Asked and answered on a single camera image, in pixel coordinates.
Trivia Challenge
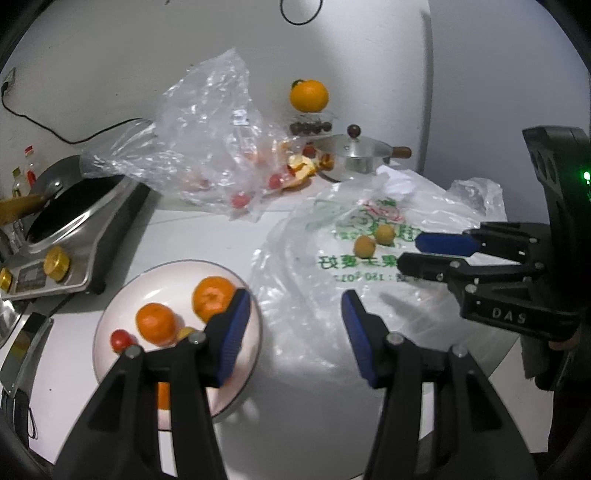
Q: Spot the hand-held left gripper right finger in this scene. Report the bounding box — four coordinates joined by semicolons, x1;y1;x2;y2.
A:
341;290;539;480

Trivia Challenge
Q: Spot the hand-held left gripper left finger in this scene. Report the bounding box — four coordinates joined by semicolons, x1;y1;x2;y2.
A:
53;288;252;480

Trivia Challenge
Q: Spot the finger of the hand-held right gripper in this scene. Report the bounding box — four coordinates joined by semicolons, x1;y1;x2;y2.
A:
416;222;550;274
397;251;546;297

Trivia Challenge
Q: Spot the white plate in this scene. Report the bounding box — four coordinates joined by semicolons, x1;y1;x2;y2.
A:
92;260;264;432

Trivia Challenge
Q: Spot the glass jar of dark fruits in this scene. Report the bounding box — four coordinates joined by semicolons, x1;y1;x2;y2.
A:
288;111;333;136

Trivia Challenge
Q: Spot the person's right hand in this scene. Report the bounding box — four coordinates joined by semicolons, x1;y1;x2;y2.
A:
549;335;580;354

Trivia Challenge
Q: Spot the green printed plastic bag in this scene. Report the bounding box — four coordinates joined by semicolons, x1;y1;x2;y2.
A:
249;168;522;384

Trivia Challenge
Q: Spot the crumpled white paper tissue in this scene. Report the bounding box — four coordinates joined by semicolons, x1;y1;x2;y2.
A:
376;166;416;186

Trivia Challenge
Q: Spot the orange peel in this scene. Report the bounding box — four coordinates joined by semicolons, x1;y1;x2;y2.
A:
284;154;319;190

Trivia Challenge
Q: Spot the silver induction cooktop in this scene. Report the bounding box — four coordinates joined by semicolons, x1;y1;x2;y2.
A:
0;178;151;301

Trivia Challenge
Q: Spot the orange with green leaf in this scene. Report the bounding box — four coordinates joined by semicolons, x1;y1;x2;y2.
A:
289;78;329;113

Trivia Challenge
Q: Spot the clear plastic bag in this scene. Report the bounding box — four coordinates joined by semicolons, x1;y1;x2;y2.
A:
81;46;319;223

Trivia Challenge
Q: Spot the red capped sauce bottle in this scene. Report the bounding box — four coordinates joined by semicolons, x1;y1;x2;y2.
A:
24;145;40;185

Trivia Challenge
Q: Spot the steel pot with wooden handle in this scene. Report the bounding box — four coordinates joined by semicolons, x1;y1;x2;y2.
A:
318;145;413;182

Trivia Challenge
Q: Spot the black wok with wooden handle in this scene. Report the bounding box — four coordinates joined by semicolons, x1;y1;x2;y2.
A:
0;154;126;246

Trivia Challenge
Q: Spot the black power cable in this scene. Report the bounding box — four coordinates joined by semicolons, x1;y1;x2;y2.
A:
1;85;146;144

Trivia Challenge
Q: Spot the black cable loop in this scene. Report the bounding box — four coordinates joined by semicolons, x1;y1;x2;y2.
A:
281;0;320;25

